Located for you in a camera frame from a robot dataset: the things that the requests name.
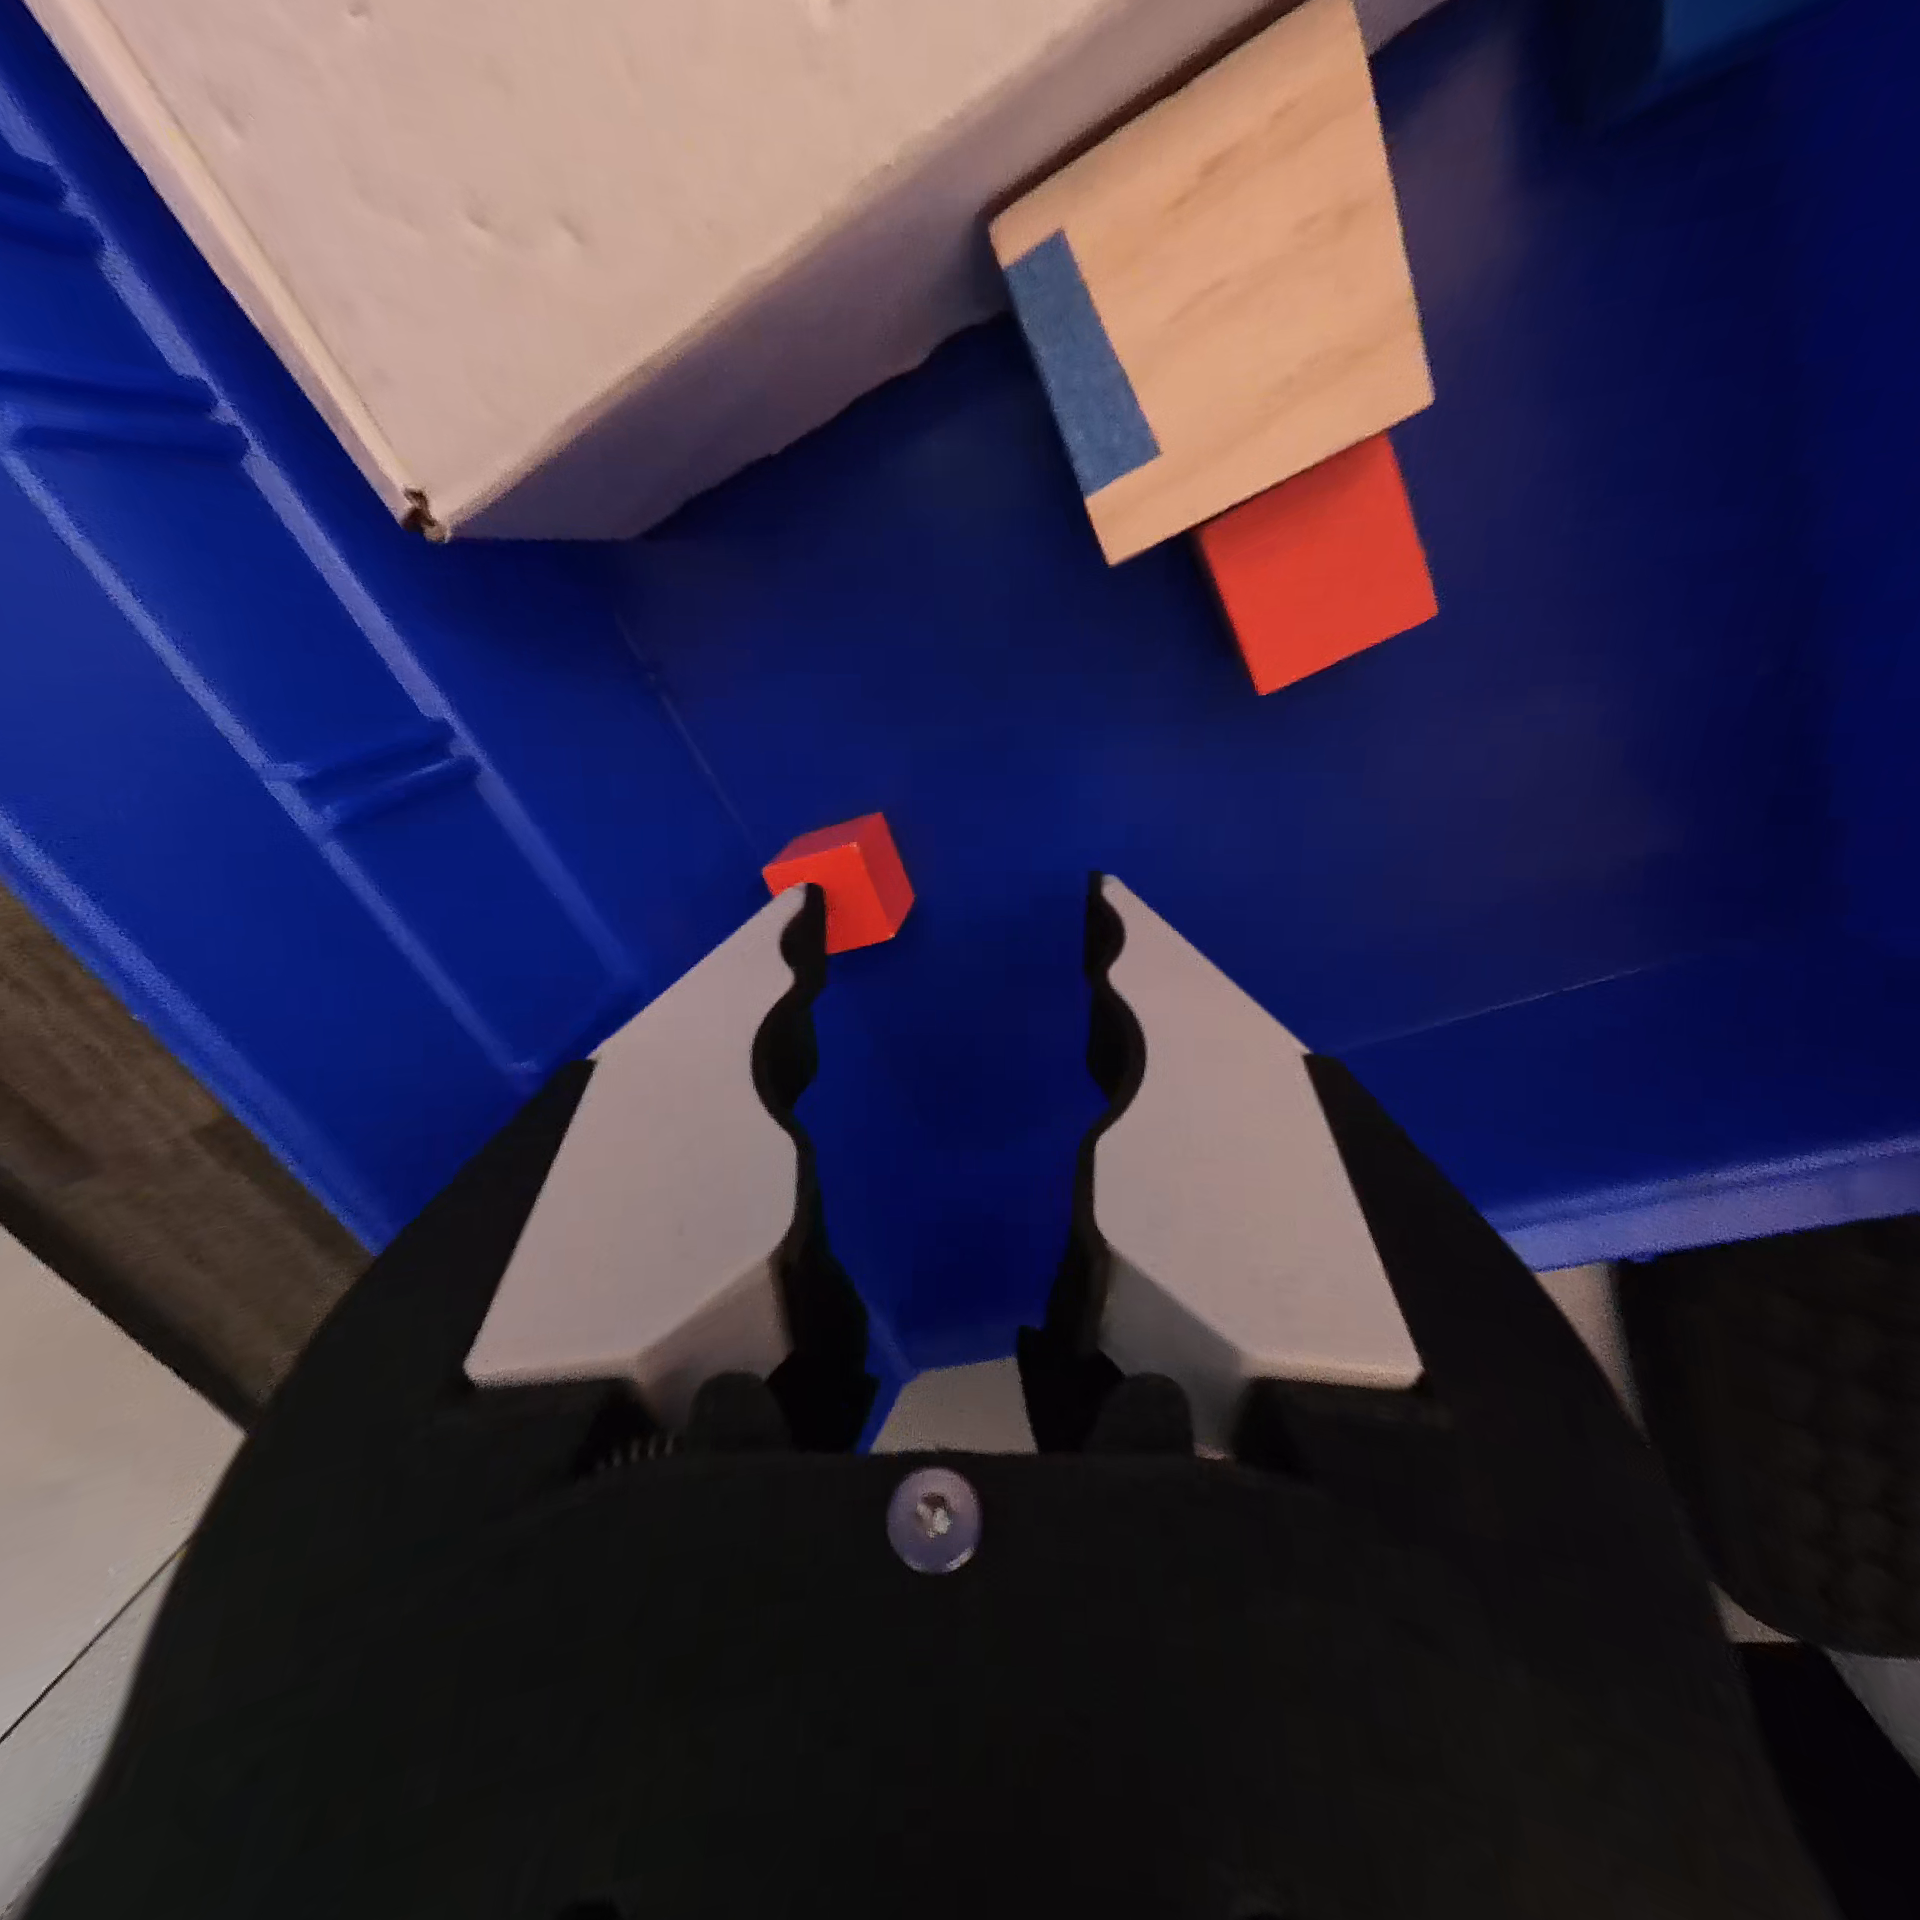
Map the blue plastic bin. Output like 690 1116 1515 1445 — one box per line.
0 0 1920 1336

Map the small blue cube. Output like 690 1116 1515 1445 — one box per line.
1592 0 1826 121

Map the small closed white box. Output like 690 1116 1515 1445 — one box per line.
24 0 1451 546

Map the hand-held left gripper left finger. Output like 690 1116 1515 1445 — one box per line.
465 885 877 1436

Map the small red cube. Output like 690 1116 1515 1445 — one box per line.
760 810 916 957

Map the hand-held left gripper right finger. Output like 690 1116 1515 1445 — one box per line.
1026 873 1428 1452

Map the wooden cube with blue tape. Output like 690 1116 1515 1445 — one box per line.
987 0 1438 569

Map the black mesh pad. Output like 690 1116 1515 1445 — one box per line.
1620 1223 1920 1658

